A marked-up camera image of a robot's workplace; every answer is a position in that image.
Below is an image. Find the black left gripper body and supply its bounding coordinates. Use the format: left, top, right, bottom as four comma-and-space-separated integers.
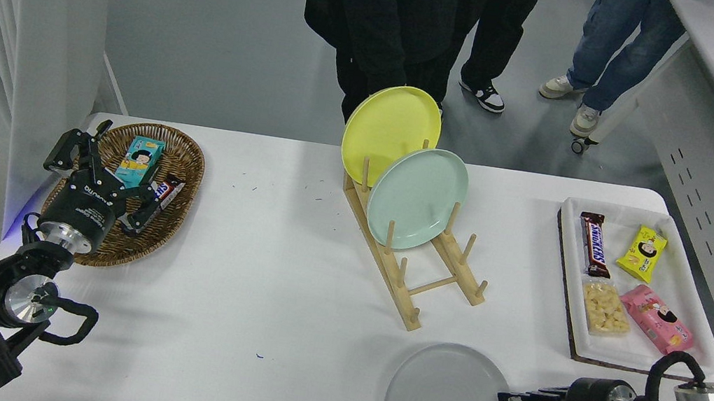
39, 171, 125, 247

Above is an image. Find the wooden plate rack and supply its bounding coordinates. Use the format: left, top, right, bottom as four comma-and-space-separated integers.
323, 127, 509, 343

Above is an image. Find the pale green plate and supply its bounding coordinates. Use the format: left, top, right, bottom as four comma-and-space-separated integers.
361, 140, 475, 260

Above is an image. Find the yellow plate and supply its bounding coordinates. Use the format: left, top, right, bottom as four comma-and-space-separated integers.
335, 77, 447, 197

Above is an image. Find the Snickers bar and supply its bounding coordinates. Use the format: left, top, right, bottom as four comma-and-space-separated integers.
145, 174, 186, 213
572, 211, 620, 279

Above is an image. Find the teal snack box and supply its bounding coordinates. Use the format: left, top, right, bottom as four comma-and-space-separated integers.
112, 133, 167, 192

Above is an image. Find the brown wicker basket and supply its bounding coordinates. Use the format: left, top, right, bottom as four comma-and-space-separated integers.
34, 108, 211, 282

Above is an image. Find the clear pack of beige snacks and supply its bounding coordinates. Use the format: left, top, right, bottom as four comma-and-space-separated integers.
575, 277, 638, 341

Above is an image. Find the pink snack pack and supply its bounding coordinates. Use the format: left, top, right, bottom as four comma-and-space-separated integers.
613, 281, 702, 359

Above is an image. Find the yellow snack pack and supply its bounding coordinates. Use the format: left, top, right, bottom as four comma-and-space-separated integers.
614, 222, 670, 286

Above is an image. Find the white rectangular tray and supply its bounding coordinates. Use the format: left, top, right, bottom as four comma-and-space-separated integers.
538, 196, 714, 383

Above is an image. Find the person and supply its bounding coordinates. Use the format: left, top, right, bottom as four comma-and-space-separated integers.
533, 0, 691, 150
423, 0, 549, 120
286, 0, 463, 139

